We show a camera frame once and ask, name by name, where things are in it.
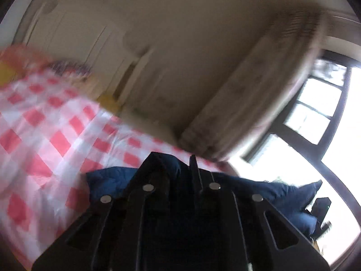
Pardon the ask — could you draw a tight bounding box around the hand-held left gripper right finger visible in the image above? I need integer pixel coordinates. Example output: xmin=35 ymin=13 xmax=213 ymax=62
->
xmin=189 ymin=155 xmax=330 ymax=271

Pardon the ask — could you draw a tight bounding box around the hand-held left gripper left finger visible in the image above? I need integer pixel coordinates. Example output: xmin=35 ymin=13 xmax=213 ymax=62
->
xmin=31 ymin=152 xmax=170 ymax=271

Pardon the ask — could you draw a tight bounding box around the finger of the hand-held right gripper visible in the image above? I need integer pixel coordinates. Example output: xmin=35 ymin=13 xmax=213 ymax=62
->
xmin=306 ymin=198 xmax=333 ymax=239

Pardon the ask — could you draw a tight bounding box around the blue quilted jacket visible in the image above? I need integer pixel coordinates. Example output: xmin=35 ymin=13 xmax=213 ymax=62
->
xmin=85 ymin=154 xmax=323 ymax=271

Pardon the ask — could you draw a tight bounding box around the yellow pillow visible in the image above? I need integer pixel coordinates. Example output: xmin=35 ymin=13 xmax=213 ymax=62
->
xmin=97 ymin=93 xmax=122 ymax=113

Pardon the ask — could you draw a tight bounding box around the dark framed window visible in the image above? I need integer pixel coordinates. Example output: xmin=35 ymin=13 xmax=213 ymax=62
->
xmin=241 ymin=49 xmax=361 ymax=263

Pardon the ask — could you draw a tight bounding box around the white bed headboard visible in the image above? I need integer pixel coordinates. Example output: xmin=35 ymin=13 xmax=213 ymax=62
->
xmin=111 ymin=47 xmax=160 ymax=106

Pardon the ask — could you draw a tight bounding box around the pink white checked blanket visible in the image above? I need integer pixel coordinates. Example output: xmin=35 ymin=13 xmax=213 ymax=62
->
xmin=0 ymin=70 xmax=236 ymax=263

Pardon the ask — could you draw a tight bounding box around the patterned curtain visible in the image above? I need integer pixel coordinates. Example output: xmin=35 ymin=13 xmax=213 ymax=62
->
xmin=179 ymin=10 xmax=326 ymax=163

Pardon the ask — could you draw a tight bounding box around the patterned round pillow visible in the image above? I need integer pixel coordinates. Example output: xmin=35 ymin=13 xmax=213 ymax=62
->
xmin=46 ymin=59 xmax=93 ymax=79

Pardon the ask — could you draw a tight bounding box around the white wardrobe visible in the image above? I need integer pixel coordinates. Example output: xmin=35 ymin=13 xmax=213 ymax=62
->
xmin=21 ymin=1 xmax=136 ymax=77

